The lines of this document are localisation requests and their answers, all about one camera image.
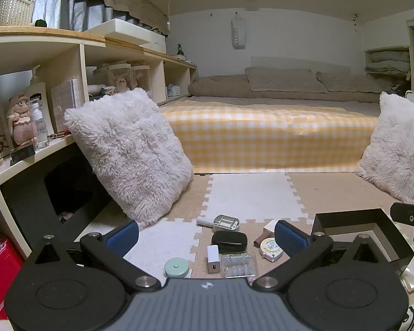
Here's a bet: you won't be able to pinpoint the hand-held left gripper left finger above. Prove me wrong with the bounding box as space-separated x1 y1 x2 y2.
21 220 161 292

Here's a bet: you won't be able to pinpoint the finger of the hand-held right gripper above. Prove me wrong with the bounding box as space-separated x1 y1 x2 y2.
390 202 414 244

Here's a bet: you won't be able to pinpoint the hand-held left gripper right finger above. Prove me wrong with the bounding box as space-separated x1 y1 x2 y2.
253 220 391 292

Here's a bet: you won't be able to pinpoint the brown lipstick with white cap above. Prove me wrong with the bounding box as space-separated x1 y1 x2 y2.
254 221 277 248

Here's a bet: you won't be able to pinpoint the black cardboard box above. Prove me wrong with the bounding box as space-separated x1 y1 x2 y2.
310 209 414 263

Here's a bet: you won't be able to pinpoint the clear plastic case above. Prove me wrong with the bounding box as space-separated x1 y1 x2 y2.
220 252 258 280

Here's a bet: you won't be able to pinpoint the mint round tape measure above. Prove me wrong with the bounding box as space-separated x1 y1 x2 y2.
164 258 189 279

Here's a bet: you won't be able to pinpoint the black earbud case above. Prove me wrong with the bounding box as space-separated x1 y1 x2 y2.
211 230 247 254

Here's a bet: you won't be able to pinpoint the grey plastic bracket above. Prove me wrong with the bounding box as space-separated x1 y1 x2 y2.
213 214 240 232

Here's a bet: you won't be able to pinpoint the white plug charger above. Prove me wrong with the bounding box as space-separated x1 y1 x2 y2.
206 245 222 274

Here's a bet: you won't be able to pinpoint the white fluffy pillow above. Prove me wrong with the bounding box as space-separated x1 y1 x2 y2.
63 88 194 230
354 91 414 205

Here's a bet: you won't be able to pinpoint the foam puzzle floor mat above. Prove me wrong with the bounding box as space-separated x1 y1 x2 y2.
72 170 414 283

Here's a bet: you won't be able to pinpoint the yellow checked bed sheet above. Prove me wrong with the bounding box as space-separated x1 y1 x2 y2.
159 97 380 175

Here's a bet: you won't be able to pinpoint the red box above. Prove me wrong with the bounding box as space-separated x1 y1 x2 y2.
0 238 24 321

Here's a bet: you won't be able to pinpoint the small black box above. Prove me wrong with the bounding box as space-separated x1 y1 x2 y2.
10 145 36 164

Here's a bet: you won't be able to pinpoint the beige bed pillow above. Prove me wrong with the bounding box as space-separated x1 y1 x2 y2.
245 66 330 94
315 71 383 94

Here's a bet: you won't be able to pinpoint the small clear bottle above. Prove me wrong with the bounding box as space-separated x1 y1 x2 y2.
29 102 49 150

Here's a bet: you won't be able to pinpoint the checked white notebook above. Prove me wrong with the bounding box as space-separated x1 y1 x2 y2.
51 79 81 133

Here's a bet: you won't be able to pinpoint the folded beige blankets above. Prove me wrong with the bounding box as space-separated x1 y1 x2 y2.
365 49 411 90

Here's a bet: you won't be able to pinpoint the doll figurine with glasses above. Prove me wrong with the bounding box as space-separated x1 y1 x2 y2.
6 93 39 147

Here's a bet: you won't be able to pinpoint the rabbit plush toy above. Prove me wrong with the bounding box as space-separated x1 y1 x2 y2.
115 73 131 94

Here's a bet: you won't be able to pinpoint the clear display case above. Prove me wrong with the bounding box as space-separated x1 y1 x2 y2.
93 64 152 100

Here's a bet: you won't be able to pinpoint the white pump lotion bottle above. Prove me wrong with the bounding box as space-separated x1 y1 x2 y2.
25 65 54 135

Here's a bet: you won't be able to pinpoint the white flat box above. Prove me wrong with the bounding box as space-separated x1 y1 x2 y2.
83 19 168 54

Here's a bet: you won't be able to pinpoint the wooden shelf unit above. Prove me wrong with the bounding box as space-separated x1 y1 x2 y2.
0 26 199 259

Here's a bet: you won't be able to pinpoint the white wicker basket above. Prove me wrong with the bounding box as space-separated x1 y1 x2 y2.
0 0 35 27

